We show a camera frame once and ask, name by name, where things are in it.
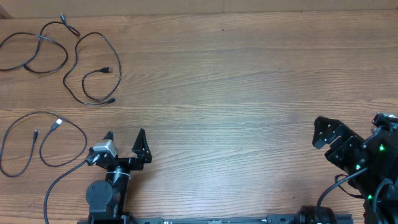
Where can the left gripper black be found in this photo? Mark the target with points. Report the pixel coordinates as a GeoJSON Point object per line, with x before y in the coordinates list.
{"type": "Point", "coordinates": [143, 153]}

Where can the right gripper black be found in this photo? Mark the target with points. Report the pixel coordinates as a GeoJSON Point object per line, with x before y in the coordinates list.
{"type": "Point", "coordinates": [349, 143]}

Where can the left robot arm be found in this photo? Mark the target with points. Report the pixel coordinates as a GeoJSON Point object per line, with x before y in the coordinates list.
{"type": "Point", "coordinates": [106, 198]}

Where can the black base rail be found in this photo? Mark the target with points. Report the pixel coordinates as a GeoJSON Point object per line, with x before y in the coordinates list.
{"type": "Point", "coordinates": [270, 219]}

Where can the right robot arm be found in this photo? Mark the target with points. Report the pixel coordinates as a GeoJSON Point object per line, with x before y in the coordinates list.
{"type": "Point", "coordinates": [370, 165]}

